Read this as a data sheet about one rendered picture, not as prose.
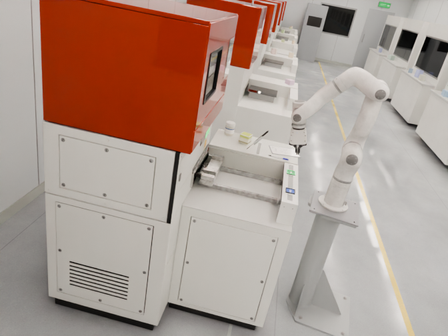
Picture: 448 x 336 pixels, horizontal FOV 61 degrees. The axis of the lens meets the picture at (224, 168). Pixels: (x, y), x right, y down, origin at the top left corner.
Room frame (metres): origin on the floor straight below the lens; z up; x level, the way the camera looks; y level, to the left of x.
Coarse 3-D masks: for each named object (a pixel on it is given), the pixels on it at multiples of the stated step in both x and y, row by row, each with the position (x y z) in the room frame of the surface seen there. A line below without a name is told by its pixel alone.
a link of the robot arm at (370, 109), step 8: (368, 104) 2.15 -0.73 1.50; (376, 104) 2.15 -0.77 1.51; (360, 112) 2.14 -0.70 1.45; (368, 112) 2.11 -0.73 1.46; (376, 112) 2.12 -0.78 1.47; (360, 120) 2.12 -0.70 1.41; (368, 120) 2.10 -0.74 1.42; (360, 128) 2.11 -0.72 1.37; (368, 128) 2.10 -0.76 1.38; (352, 136) 2.18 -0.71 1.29; (360, 136) 2.13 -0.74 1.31; (344, 144) 2.20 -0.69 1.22; (360, 144) 2.17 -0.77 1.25
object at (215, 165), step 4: (212, 160) 2.36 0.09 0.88; (216, 160) 2.37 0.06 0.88; (212, 164) 2.30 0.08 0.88; (216, 164) 2.31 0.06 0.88; (220, 164) 2.32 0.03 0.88; (212, 168) 2.24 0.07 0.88; (216, 168) 2.25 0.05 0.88; (220, 168) 2.32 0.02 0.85; (216, 176) 2.17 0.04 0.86; (200, 180) 2.05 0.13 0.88; (204, 180) 2.05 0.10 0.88; (204, 184) 2.05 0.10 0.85; (208, 184) 2.05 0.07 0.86; (212, 184) 2.04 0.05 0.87
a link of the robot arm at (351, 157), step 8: (352, 144) 2.14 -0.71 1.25; (344, 152) 2.07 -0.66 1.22; (352, 152) 2.05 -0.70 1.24; (360, 152) 2.06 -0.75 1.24; (344, 160) 2.05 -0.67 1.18; (352, 160) 2.03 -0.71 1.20; (360, 160) 2.04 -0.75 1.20; (336, 168) 2.13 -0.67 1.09; (344, 168) 2.07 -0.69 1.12; (352, 168) 2.05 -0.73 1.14; (336, 176) 2.12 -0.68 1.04; (344, 176) 2.09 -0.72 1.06; (352, 176) 2.10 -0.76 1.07
